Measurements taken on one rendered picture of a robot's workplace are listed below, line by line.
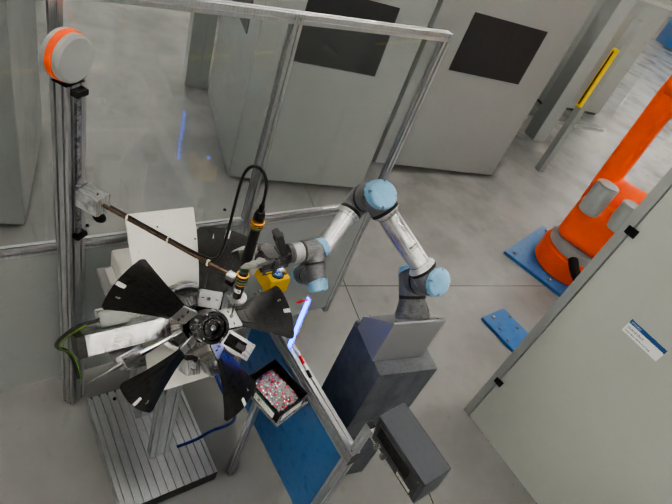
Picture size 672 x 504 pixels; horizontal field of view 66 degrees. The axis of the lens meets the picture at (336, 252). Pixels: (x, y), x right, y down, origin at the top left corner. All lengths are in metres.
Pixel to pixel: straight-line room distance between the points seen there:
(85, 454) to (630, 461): 2.72
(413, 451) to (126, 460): 1.55
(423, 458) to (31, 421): 2.02
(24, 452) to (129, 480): 0.52
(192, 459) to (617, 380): 2.18
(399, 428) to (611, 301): 1.47
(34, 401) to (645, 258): 3.08
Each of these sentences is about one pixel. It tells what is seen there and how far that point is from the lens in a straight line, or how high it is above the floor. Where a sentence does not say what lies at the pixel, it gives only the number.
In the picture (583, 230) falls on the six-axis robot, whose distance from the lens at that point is 5.23.
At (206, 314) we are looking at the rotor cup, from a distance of 1.86.
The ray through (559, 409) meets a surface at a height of 0.61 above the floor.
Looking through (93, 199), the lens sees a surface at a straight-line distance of 2.01.
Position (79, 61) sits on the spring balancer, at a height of 1.88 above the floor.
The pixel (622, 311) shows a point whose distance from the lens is 2.91.
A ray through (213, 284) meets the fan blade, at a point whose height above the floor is 1.29.
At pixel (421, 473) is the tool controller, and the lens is 1.80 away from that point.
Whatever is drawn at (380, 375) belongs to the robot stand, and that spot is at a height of 1.00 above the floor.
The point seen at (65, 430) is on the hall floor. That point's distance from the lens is 3.06.
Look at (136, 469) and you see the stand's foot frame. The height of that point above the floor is 0.08.
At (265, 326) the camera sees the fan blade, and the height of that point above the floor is 1.17.
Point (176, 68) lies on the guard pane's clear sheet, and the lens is 2.11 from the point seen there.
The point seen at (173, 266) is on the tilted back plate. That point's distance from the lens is 2.10.
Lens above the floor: 2.67
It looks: 38 degrees down
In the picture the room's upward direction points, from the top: 23 degrees clockwise
